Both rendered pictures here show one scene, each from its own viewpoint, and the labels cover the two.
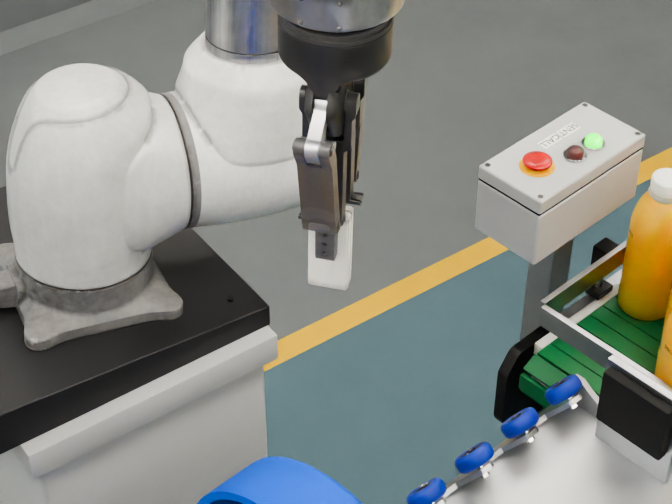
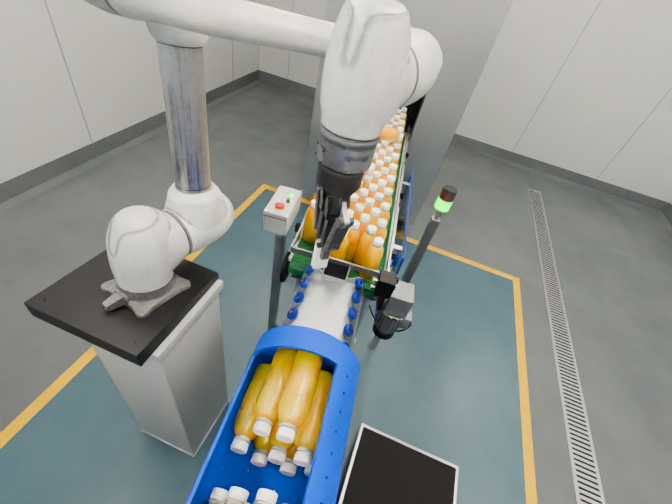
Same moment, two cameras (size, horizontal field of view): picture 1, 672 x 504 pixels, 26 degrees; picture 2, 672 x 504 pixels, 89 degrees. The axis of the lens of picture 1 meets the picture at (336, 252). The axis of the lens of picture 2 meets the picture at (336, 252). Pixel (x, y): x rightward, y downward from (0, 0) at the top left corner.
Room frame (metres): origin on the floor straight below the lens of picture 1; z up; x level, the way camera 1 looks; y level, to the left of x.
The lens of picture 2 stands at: (0.45, 0.32, 1.95)
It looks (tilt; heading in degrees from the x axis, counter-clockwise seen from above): 43 degrees down; 316
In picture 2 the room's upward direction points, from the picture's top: 14 degrees clockwise
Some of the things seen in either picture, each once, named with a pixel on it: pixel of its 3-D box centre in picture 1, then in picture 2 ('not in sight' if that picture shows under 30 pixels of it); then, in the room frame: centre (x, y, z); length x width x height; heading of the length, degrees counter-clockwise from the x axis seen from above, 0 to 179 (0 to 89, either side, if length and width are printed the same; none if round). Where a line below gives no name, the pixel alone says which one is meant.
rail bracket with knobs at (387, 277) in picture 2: not in sight; (383, 284); (0.97, -0.50, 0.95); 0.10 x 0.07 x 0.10; 43
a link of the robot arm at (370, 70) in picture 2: not in sight; (368, 67); (0.82, -0.01, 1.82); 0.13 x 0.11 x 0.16; 113
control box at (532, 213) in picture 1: (559, 180); (282, 209); (1.44, -0.28, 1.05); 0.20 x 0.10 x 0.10; 133
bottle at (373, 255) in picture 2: not in sight; (372, 259); (1.08, -0.50, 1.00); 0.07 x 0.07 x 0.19
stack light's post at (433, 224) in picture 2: not in sight; (398, 295); (1.09, -0.85, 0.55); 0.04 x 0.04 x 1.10; 43
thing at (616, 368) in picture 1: (635, 423); (335, 272); (1.09, -0.33, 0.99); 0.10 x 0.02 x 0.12; 43
